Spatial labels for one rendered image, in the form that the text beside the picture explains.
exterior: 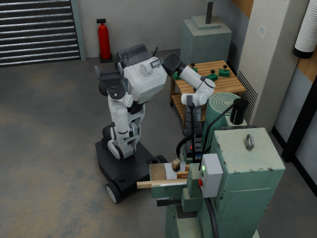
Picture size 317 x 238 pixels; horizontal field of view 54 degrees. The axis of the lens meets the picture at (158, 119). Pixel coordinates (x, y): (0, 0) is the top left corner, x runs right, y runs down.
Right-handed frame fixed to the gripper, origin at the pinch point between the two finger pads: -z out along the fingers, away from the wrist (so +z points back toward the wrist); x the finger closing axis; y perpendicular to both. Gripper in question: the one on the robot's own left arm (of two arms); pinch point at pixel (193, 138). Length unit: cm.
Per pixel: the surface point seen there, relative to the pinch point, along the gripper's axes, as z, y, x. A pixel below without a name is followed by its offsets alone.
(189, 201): -23.2, 31.8, 9.4
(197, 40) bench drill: 58, -194, -47
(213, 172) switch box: 6, 65, 6
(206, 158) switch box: 10, 59, 8
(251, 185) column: 0, 66, -8
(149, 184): -23.5, 7.4, 27.7
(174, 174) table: -22.2, -1.6, 11.6
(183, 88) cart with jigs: 11, -135, -19
